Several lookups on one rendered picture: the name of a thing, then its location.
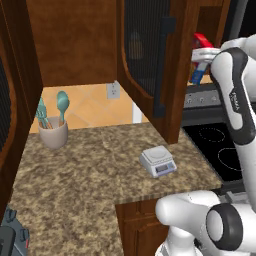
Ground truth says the beige utensil pot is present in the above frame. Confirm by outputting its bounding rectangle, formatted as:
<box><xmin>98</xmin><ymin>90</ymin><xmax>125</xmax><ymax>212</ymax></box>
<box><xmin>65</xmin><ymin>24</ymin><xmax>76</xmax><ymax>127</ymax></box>
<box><xmin>37</xmin><ymin>116</ymin><xmax>70</xmax><ymax>150</ymax></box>

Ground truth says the brown wooden base cabinet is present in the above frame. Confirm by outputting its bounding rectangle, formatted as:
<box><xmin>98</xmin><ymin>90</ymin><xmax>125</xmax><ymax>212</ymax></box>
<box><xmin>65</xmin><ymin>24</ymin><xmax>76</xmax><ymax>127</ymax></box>
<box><xmin>114</xmin><ymin>197</ymin><xmax>172</xmax><ymax>256</ymax></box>

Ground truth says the black extractor hood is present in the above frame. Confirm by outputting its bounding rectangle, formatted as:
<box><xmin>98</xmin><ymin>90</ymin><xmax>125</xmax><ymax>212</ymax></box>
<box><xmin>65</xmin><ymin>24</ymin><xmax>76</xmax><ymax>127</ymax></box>
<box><xmin>222</xmin><ymin>0</ymin><xmax>256</xmax><ymax>42</ymax></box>

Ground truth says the teal slotted spatula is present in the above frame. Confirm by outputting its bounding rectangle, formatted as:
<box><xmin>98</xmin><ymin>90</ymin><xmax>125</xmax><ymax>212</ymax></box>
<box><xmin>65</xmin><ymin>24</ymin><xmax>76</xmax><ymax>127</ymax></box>
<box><xmin>35</xmin><ymin>96</ymin><xmax>52</xmax><ymax>130</ymax></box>

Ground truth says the grey digital scale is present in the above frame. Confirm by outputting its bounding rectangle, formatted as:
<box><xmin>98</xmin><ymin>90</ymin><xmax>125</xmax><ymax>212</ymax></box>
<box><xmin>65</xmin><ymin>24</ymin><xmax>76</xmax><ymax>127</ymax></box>
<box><xmin>138</xmin><ymin>144</ymin><xmax>177</xmax><ymax>179</ymax></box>

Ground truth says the teal spoon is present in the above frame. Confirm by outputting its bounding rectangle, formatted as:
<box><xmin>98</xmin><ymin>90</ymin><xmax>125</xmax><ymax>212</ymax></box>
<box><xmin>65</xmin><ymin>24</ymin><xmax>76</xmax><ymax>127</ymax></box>
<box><xmin>56</xmin><ymin>90</ymin><xmax>71</xmax><ymax>127</ymax></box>

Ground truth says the wooden mesh cabinet door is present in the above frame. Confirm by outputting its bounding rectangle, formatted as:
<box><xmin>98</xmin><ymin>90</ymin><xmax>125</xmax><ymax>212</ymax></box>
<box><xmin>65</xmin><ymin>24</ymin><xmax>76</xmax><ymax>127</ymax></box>
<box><xmin>116</xmin><ymin>0</ymin><xmax>201</xmax><ymax>145</ymax></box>
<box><xmin>0</xmin><ymin>0</ymin><xmax>44</xmax><ymax>218</ymax></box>

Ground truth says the black hob with control panel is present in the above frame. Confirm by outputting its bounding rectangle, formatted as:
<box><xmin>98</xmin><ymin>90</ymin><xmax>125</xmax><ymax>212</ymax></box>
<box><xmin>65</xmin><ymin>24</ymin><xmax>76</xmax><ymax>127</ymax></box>
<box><xmin>181</xmin><ymin>83</ymin><xmax>256</xmax><ymax>196</ymax></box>

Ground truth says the brown wooden wall cabinet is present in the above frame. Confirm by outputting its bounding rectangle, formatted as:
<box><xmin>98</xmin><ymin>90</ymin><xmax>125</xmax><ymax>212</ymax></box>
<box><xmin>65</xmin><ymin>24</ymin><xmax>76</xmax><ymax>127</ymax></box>
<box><xmin>25</xmin><ymin>0</ymin><xmax>232</xmax><ymax>88</ymax></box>

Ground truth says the red white blue food box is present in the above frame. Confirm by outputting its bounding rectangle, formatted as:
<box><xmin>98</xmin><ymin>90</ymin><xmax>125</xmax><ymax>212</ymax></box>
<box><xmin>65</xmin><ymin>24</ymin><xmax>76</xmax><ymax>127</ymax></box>
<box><xmin>190</xmin><ymin>32</ymin><xmax>215</xmax><ymax>85</ymax></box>

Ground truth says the white wall socket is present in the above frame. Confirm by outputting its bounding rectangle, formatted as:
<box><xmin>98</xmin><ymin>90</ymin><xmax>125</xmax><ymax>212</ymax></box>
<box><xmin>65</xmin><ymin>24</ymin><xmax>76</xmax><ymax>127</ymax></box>
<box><xmin>106</xmin><ymin>81</ymin><xmax>121</xmax><ymax>100</ymax></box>

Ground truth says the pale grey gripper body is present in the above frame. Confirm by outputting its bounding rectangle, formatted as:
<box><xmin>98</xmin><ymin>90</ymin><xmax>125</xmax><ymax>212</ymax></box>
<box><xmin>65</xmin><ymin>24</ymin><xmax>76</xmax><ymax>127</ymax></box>
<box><xmin>191</xmin><ymin>47</ymin><xmax>222</xmax><ymax>65</ymax></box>

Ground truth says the dark grey small appliance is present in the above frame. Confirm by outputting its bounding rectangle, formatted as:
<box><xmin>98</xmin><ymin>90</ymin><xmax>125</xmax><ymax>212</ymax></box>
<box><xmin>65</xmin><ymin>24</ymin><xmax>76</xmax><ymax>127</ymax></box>
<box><xmin>0</xmin><ymin>206</ymin><xmax>31</xmax><ymax>256</ymax></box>

